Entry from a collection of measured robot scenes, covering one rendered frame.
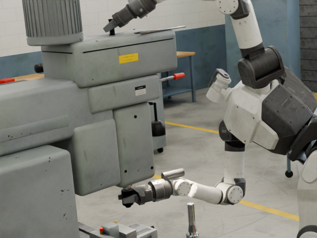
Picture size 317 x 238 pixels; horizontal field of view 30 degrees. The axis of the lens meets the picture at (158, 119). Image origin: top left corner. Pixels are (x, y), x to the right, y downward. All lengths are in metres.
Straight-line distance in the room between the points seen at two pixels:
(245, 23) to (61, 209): 0.93
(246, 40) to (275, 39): 5.99
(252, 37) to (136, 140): 0.58
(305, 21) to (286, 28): 2.71
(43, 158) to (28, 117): 0.16
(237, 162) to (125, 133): 0.60
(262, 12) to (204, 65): 3.77
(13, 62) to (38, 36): 7.28
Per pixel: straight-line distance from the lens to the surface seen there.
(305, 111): 2.39
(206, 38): 11.82
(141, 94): 2.24
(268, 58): 2.28
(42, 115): 2.03
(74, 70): 2.08
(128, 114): 2.24
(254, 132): 2.39
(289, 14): 8.23
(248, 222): 5.28
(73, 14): 2.10
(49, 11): 2.06
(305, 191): 2.40
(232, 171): 2.62
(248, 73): 2.25
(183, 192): 2.47
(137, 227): 2.74
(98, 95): 2.13
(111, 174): 2.21
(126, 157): 2.27
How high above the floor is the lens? 2.06
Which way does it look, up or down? 13 degrees down
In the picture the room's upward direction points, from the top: 5 degrees counter-clockwise
